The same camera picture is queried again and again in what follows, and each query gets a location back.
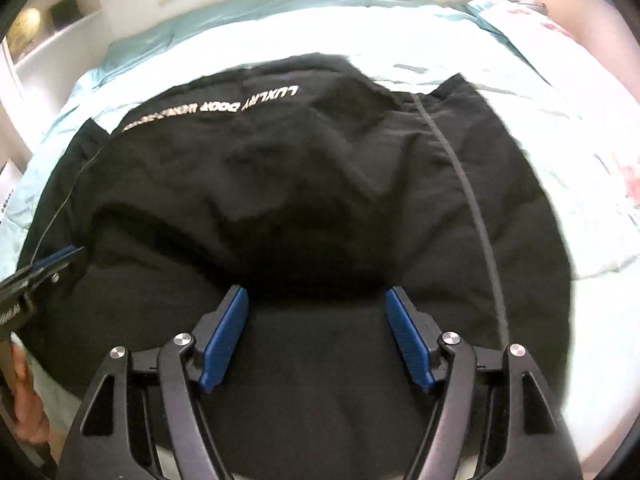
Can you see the dark picture frame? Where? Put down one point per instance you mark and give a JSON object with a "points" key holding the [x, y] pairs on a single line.
{"points": [[64, 12]]}

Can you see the yellow globe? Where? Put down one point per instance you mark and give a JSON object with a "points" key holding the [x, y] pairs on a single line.
{"points": [[25, 26]]}

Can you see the black hooded jacket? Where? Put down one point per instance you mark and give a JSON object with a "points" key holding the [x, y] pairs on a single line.
{"points": [[300, 185]]}

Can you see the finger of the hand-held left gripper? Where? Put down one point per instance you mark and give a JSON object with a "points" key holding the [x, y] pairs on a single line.
{"points": [[57, 260]]}

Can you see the person's left hand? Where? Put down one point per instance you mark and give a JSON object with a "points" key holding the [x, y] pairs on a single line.
{"points": [[27, 395]]}

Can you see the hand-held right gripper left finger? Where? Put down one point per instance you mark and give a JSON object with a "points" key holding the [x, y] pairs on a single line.
{"points": [[222, 340]]}

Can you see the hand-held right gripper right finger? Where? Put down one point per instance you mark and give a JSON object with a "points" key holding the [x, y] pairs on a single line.
{"points": [[407, 340]]}

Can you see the white printed box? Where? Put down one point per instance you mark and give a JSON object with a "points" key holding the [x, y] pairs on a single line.
{"points": [[7, 195]]}

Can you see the white wall shelf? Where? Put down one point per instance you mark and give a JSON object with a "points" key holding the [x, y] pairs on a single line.
{"points": [[75, 45]]}

